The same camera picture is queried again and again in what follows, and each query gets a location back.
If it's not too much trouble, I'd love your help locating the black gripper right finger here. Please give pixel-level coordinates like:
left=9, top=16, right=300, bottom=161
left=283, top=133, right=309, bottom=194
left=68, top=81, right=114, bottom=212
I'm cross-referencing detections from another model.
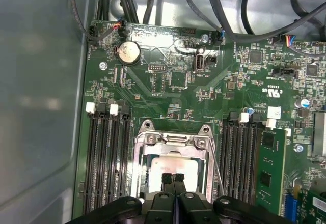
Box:
left=175, top=173, right=288, bottom=224

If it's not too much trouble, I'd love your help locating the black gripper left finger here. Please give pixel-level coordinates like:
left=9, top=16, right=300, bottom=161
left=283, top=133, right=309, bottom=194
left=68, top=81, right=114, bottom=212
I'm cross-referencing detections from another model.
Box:
left=66, top=173, right=175, bottom=224

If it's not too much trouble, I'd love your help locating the metal wire locking lever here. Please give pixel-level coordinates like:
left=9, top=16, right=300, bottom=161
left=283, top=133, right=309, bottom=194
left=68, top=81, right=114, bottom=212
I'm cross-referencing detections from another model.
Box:
left=211, top=147, right=226, bottom=198

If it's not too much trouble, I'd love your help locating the silver CPU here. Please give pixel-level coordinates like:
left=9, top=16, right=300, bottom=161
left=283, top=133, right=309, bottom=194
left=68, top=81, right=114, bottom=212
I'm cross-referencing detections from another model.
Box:
left=149, top=156, right=203, bottom=193

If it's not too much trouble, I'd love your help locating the CPU socket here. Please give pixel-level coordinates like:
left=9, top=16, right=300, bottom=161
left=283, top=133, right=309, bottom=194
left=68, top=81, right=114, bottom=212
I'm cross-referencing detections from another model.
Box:
left=132, top=119, right=226, bottom=204

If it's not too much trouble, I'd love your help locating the blue expansion slot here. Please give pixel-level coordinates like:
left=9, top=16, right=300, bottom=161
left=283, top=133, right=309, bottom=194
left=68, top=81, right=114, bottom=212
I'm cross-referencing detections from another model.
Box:
left=284, top=193, right=299, bottom=222

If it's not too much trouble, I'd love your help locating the green RAM stick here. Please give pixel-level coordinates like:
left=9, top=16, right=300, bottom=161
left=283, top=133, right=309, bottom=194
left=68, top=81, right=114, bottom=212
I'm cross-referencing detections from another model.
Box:
left=255, top=128, right=287, bottom=216

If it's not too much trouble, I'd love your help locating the green motherboard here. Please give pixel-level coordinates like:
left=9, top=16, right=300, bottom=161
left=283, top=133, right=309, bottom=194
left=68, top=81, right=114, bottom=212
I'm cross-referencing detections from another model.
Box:
left=72, top=19, right=326, bottom=224

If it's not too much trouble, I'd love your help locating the internal USB port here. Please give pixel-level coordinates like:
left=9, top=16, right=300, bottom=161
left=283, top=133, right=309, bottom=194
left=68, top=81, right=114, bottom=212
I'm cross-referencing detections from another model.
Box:
left=194, top=47, right=207, bottom=72

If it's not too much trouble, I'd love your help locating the silver chipset heatsink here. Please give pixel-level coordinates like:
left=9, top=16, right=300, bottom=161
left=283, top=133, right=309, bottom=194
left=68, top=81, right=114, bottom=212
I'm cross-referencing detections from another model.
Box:
left=313, top=111, right=326, bottom=156

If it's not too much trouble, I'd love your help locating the blue-topped capacitor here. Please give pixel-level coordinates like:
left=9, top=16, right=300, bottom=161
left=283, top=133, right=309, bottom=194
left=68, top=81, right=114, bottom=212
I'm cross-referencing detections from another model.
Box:
left=295, top=98, right=310, bottom=110

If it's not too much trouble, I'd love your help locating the silver coin battery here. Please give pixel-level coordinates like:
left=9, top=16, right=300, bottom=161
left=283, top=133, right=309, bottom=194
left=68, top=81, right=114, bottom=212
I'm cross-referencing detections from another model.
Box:
left=116, top=40, right=142, bottom=66

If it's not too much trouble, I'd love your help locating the black and grey PC case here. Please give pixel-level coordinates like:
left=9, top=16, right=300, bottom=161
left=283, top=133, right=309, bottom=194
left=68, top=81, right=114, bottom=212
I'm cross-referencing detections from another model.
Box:
left=0, top=0, right=326, bottom=224

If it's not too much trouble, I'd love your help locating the thin black wire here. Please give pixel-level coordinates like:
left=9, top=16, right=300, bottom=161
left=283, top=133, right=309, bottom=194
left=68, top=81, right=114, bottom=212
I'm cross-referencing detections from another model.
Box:
left=183, top=0, right=225, bottom=35
left=69, top=0, right=123, bottom=44

